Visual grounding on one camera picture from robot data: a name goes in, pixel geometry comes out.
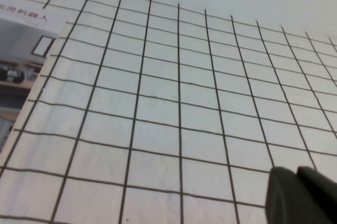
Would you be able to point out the AgileX robot brochure book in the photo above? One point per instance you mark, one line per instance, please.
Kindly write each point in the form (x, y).
(18, 58)

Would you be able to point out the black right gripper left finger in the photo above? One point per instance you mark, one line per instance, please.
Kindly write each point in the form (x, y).
(287, 200)

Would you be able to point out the white black-grid tablecloth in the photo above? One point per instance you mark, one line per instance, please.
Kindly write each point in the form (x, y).
(184, 103)

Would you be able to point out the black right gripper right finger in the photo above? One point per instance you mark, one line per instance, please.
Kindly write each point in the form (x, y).
(321, 187)

